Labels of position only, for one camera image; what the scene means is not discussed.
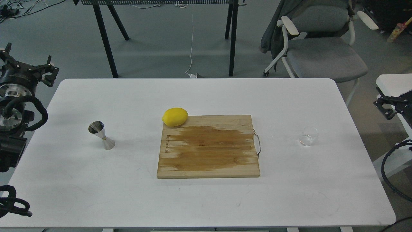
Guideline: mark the colourful broom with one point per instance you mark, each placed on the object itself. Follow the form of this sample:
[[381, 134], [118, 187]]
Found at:
[[400, 27]]

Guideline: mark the steel double jigger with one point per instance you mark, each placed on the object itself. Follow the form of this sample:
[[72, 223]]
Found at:
[[97, 128]]

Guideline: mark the yellow lemon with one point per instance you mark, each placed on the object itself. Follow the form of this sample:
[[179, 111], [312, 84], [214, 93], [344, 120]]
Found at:
[[174, 117]]

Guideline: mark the grey office chair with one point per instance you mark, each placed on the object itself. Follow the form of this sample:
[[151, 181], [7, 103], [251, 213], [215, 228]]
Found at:
[[314, 38]]

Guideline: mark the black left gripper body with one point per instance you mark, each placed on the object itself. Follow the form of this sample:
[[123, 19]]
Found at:
[[18, 76]]

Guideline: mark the small clear glass cup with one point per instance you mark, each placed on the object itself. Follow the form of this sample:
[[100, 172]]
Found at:
[[308, 136]]

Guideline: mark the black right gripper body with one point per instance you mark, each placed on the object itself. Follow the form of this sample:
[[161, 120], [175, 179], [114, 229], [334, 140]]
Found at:
[[405, 108]]

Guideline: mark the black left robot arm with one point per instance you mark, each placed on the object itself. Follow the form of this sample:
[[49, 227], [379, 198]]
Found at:
[[21, 111]]

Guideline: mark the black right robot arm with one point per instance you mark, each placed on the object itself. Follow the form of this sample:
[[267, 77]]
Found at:
[[388, 106]]

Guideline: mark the black-legged background table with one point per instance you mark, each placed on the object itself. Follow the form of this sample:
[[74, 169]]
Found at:
[[129, 20]]

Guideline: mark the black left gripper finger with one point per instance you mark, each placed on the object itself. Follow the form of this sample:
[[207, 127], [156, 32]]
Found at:
[[46, 73], [6, 57]]

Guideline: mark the wooden cutting board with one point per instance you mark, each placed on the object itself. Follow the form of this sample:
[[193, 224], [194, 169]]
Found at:
[[209, 146]]

